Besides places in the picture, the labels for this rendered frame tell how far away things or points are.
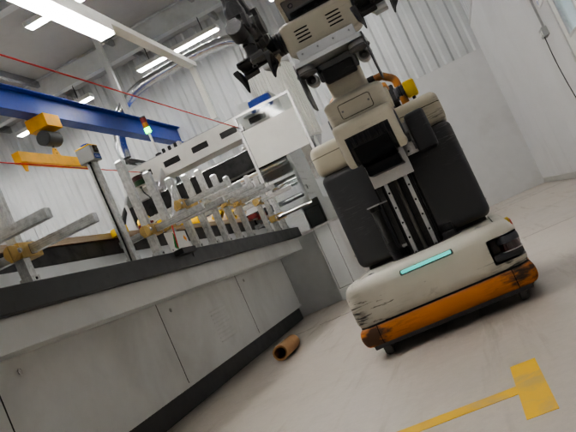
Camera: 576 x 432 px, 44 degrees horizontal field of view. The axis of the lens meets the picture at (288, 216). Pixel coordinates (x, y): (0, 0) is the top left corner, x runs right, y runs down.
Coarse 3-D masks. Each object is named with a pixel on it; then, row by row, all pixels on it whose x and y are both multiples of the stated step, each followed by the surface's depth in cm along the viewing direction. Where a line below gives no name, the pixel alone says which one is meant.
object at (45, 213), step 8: (48, 208) 199; (32, 216) 198; (40, 216) 197; (48, 216) 197; (16, 224) 199; (24, 224) 198; (32, 224) 198; (0, 232) 200; (8, 232) 199; (16, 232) 199; (0, 240) 200
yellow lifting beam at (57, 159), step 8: (16, 152) 755; (24, 152) 766; (56, 152) 838; (16, 160) 755; (24, 160) 758; (32, 160) 773; (40, 160) 789; (48, 160) 805; (56, 160) 821; (64, 160) 840; (72, 160) 858; (24, 168) 761; (72, 168) 867
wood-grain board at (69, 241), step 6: (210, 222) 464; (228, 222) 499; (240, 222) 529; (180, 228) 411; (102, 234) 322; (108, 234) 327; (132, 234) 350; (66, 240) 291; (72, 240) 295; (78, 240) 300; (84, 240) 304; (90, 240) 309; (96, 240) 314; (102, 240) 321; (0, 246) 249; (6, 246) 252; (54, 246) 282; (0, 252) 248
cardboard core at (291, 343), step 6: (288, 336) 397; (294, 336) 397; (282, 342) 380; (288, 342) 382; (294, 342) 389; (276, 348) 372; (282, 348) 389; (288, 348) 374; (294, 348) 387; (276, 354) 375; (282, 354) 382; (288, 354) 373; (282, 360) 372
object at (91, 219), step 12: (84, 216) 222; (96, 216) 223; (60, 228) 224; (72, 228) 223; (84, 228) 224; (36, 240) 226; (48, 240) 225; (60, 240) 226; (36, 252) 228; (0, 264) 229; (12, 264) 230
